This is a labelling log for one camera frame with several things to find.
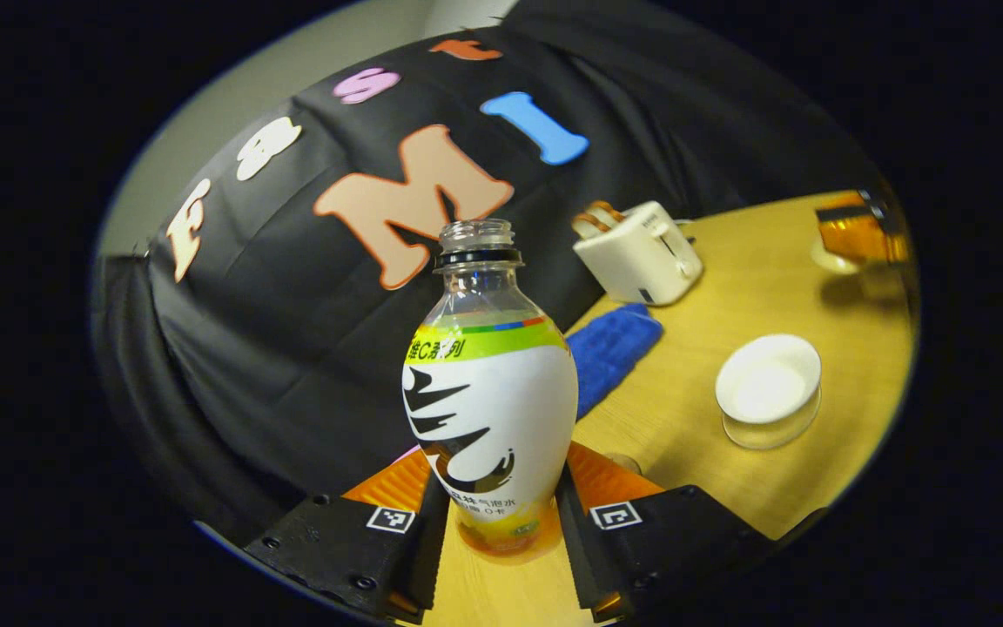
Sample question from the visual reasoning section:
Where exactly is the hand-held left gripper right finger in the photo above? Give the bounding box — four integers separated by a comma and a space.
554, 442, 777, 624

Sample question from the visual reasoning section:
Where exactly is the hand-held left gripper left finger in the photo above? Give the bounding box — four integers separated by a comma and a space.
243, 448, 452, 624

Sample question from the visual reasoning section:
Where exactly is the cream ceramic teacup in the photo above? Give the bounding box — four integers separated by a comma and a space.
715, 334, 823, 428

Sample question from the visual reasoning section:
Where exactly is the white label water bottle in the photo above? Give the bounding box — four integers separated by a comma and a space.
401, 219, 580, 558

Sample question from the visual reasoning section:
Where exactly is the blue towel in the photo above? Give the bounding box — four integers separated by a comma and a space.
565, 303, 664, 421

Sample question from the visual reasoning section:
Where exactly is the black backdrop cloth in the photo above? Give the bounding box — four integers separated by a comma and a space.
92, 0, 881, 545

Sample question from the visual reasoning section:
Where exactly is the white toaster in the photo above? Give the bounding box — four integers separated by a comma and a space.
572, 201, 704, 307

